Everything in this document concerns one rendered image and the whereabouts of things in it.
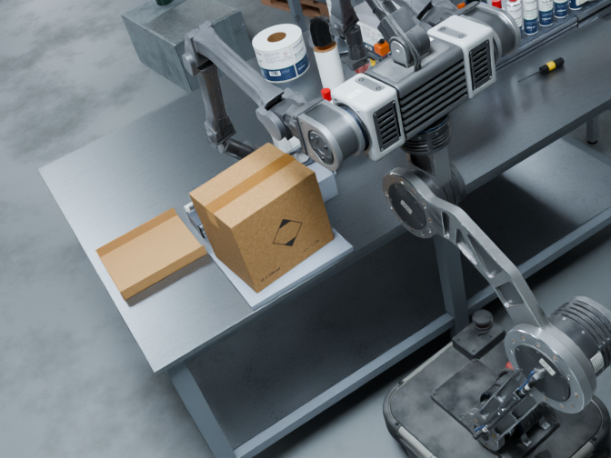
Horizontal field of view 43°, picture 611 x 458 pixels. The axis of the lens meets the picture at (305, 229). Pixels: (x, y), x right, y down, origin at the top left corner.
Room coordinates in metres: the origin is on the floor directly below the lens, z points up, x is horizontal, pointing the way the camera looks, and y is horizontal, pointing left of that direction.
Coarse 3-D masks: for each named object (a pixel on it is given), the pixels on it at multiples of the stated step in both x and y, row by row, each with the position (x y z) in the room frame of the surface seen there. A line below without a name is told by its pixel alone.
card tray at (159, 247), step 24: (168, 216) 2.16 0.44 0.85; (120, 240) 2.10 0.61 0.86; (144, 240) 2.09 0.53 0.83; (168, 240) 2.05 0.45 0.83; (192, 240) 2.02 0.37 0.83; (120, 264) 2.01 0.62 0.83; (144, 264) 1.97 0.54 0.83; (168, 264) 1.89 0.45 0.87; (120, 288) 1.89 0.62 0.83; (144, 288) 1.86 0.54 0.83
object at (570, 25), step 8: (576, 16) 2.55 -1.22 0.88; (568, 24) 2.53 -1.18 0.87; (576, 24) 2.54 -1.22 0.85; (552, 32) 2.50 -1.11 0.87; (560, 32) 2.51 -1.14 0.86; (568, 32) 2.53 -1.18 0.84; (536, 40) 2.48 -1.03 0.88; (544, 40) 2.49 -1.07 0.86; (552, 40) 2.50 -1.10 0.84; (520, 48) 2.45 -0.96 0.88; (528, 48) 2.47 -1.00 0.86; (536, 48) 2.48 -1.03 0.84; (504, 56) 2.43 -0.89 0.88; (512, 56) 2.44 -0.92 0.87; (520, 56) 2.46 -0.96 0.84; (496, 64) 2.41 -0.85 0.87; (504, 64) 2.42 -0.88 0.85; (512, 64) 2.44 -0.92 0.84; (496, 72) 2.41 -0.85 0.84; (200, 232) 2.01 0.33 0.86
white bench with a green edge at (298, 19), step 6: (288, 0) 4.15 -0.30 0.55; (294, 0) 4.13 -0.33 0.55; (354, 0) 3.57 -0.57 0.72; (360, 0) 3.57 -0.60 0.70; (294, 6) 4.12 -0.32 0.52; (300, 6) 4.14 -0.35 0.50; (354, 6) 3.58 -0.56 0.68; (294, 12) 4.13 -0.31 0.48; (300, 12) 4.13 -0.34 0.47; (294, 18) 4.14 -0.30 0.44; (300, 18) 4.13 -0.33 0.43; (294, 24) 4.16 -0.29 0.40; (300, 24) 4.13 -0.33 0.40; (306, 30) 4.14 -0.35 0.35
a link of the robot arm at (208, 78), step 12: (192, 60) 1.94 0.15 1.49; (192, 72) 1.95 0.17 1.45; (204, 72) 1.96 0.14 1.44; (216, 72) 1.99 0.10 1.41; (204, 84) 2.00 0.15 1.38; (216, 84) 2.00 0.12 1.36; (204, 96) 2.05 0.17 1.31; (216, 96) 2.02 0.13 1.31; (216, 108) 2.04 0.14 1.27; (216, 120) 2.06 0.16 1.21; (228, 120) 2.09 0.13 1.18; (216, 132) 2.08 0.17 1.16; (228, 132) 2.11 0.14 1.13
